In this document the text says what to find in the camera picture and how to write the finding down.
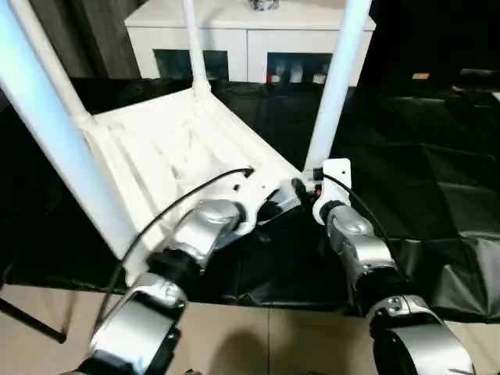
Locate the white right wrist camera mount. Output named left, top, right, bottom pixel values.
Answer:
left=312, top=158, right=352, bottom=226

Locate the white sideboard with glass doors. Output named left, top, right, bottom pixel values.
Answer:
left=123, top=0, right=377, bottom=87

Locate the black tripod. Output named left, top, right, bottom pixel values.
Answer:
left=0, top=265, right=77, bottom=345

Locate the black plastic cover mat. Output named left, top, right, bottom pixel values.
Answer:
left=0, top=76, right=500, bottom=325

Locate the dark bundle of cables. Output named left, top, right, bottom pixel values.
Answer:
left=248, top=0, right=282, bottom=12

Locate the white plastic table top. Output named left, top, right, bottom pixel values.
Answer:
left=80, top=85, right=309, bottom=286

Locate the grey curtain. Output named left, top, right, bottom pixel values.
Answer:
left=29, top=0, right=141, bottom=79

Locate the white plastic table leg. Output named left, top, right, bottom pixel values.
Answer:
left=183, top=0, right=214, bottom=97
left=29, top=0, right=97, bottom=128
left=302, top=0, right=374, bottom=175
left=0, top=0, right=138, bottom=270

